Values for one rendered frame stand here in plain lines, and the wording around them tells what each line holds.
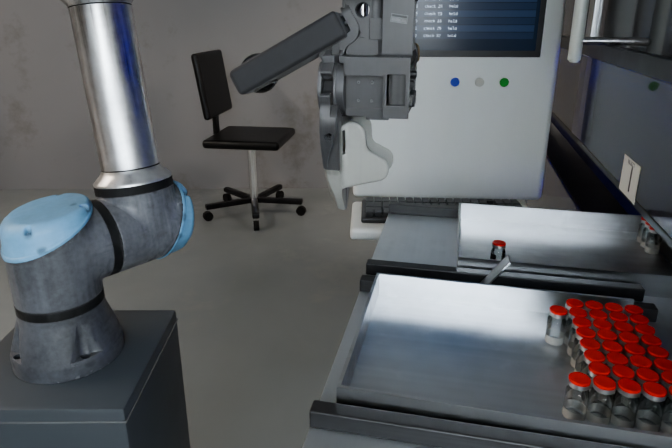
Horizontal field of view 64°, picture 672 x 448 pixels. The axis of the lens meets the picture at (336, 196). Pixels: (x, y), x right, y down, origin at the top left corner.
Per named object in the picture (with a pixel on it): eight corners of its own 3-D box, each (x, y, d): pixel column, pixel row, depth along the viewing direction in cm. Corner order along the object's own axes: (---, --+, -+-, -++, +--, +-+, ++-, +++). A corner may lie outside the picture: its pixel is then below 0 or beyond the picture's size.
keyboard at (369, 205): (518, 206, 138) (520, 197, 137) (535, 226, 125) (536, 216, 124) (361, 203, 140) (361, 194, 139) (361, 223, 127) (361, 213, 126)
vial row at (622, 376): (596, 332, 69) (601, 300, 68) (636, 432, 53) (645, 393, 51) (577, 330, 70) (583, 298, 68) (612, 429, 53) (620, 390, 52)
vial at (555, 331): (561, 337, 68) (566, 305, 67) (564, 347, 66) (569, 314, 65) (543, 335, 69) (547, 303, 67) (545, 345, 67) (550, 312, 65)
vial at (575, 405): (582, 410, 56) (589, 372, 54) (587, 425, 54) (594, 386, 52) (560, 407, 56) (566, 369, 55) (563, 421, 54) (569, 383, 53)
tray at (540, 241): (643, 233, 101) (646, 215, 100) (699, 301, 77) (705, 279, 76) (457, 219, 108) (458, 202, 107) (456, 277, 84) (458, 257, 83)
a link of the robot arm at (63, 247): (-2, 295, 77) (-22, 205, 73) (90, 264, 87) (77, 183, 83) (32, 325, 70) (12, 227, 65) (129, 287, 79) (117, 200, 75)
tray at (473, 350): (628, 322, 72) (633, 298, 71) (709, 476, 48) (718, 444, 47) (376, 294, 79) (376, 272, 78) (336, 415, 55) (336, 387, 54)
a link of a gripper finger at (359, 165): (385, 223, 50) (388, 125, 48) (323, 218, 52) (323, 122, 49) (389, 211, 53) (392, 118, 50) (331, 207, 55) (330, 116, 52)
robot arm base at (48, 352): (-11, 384, 74) (-26, 321, 71) (44, 324, 88) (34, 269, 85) (100, 384, 74) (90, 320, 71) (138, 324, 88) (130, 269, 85)
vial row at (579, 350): (577, 330, 70) (582, 298, 68) (612, 429, 53) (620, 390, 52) (559, 328, 70) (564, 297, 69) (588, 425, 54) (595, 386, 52)
